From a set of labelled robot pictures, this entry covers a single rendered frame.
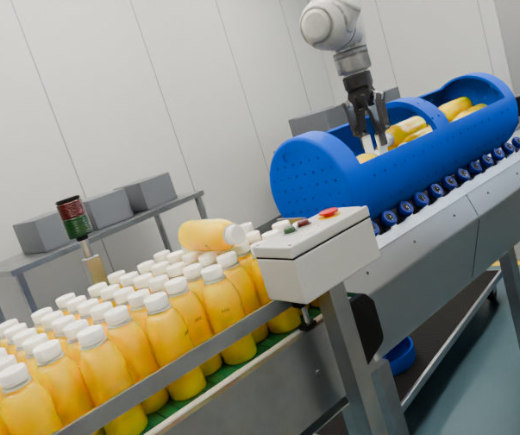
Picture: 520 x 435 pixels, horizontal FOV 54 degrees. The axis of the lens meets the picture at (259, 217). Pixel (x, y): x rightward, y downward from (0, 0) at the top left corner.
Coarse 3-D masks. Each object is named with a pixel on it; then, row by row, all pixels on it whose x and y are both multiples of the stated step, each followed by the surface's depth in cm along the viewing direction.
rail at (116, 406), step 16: (272, 304) 95; (288, 304) 97; (240, 320) 91; (256, 320) 93; (224, 336) 88; (240, 336) 90; (192, 352) 85; (208, 352) 86; (160, 368) 82; (176, 368) 83; (192, 368) 84; (144, 384) 79; (160, 384) 81; (112, 400) 76; (128, 400) 78; (80, 416) 74; (96, 416) 75; (112, 416) 76; (64, 432) 72; (80, 432) 73
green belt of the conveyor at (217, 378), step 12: (312, 312) 105; (300, 324) 101; (276, 336) 99; (264, 348) 96; (252, 360) 93; (216, 372) 92; (228, 372) 91; (216, 384) 88; (168, 408) 85; (180, 408) 84; (156, 420) 82; (144, 432) 80
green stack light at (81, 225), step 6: (78, 216) 128; (84, 216) 129; (66, 222) 127; (72, 222) 127; (78, 222) 127; (84, 222) 128; (90, 222) 131; (66, 228) 128; (72, 228) 127; (78, 228) 127; (84, 228) 128; (90, 228) 130; (66, 234) 129; (72, 234) 128; (78, 234) 128; (84, 234) 128
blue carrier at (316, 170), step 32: (448, 96) 185; (480, 96) 176; (512, 96) 168; (448, 128) 144; (480, 128) 154; (512, 128) 170; (288, 160) 131; (320, 160) 122; (352, 160) 121; (384, 160) 127; (416, 160) 134; (448, 160) 146; (288, 192) 135; (320, 192) 126; (352, 192) 119; (384, 192) 127
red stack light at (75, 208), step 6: (66, 204) 126; (72, 204) 127; (78, 204) 128; (60, 210) 127; (66, 210) 126; (72, 210) 127; (78, 210) 128; (84, 210) 129; (60, 216) 127; (66, 216) 127; (72, 216) 127
